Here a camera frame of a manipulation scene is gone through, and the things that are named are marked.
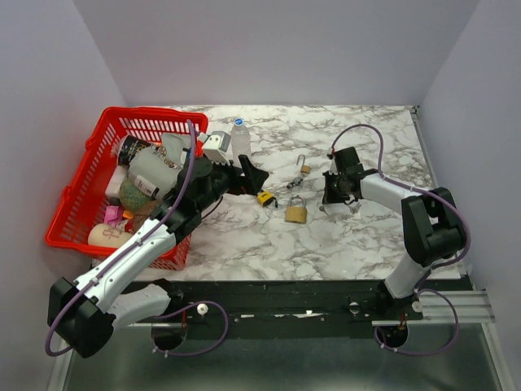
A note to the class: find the clear water bottle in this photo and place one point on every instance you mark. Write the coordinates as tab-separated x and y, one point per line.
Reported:
240	140

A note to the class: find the pink small box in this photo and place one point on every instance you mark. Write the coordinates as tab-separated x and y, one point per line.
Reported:
113	215

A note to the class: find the yellow black padlock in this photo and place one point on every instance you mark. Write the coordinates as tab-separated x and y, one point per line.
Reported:
267	198

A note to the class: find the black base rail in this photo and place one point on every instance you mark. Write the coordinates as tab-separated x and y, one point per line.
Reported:
282	310

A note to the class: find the aluminium profile rail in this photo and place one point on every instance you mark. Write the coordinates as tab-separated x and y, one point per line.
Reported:
439	308

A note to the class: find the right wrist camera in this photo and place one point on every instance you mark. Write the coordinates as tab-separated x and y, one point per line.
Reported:
346	162

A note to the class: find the brown round object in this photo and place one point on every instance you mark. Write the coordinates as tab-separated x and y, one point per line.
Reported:
143	214

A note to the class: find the large brass padlock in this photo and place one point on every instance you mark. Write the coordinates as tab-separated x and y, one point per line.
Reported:
296	211

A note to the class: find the grey crumpled bag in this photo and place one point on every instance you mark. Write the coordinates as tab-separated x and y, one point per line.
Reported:
161	164

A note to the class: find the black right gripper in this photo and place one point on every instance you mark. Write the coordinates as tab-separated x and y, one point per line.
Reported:
328	197

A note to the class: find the small brass padlock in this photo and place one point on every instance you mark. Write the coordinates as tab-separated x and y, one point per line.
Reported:
301	164

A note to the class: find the green round sponge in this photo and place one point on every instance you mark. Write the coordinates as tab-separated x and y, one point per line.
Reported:
131	198

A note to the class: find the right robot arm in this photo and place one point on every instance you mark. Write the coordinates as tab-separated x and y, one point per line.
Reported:
432	231

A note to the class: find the panda keychain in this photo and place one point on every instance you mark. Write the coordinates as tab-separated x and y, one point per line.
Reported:
295	182

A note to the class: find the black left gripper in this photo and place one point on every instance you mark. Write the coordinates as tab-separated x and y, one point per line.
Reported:
255	177

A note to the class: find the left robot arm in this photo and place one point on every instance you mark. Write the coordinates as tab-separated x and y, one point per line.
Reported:
81	312

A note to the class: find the white small bottle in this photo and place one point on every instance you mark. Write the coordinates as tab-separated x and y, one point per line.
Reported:
146	187

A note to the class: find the red plastic basket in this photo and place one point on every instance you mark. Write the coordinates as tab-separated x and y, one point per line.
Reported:
83	202

